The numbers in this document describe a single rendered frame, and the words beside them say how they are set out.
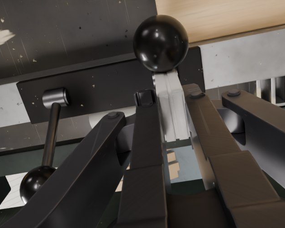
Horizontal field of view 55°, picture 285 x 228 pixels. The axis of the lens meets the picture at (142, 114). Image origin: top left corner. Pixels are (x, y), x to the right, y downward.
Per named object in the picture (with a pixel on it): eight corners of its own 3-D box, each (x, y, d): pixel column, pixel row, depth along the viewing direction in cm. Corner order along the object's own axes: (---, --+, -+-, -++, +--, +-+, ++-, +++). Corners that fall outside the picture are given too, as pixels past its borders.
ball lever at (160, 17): (186, 93, 30) (195, 57, 16) (151, 100, 30) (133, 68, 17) (179, 60, 30) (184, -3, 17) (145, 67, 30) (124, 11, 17)
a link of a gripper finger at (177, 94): (169, 92, 15) (183, 90, 15) (163, 64, 21) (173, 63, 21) (178, 141, 16) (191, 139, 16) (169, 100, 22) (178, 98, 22)
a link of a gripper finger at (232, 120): (188, 115, 13) (250, 104, 13) (178, 85, 18) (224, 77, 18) (192, 141, 14) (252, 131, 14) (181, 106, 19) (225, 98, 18)
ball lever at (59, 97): (80, 99, 32) (71, 214, 24) (49, 104, 32) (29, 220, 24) (68, 76, 29) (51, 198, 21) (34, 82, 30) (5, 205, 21)
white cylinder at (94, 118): (97, 125, 37) (155, 114, 36) (92, 135, 34) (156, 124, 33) (91, 104, 36) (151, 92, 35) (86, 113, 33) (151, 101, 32)
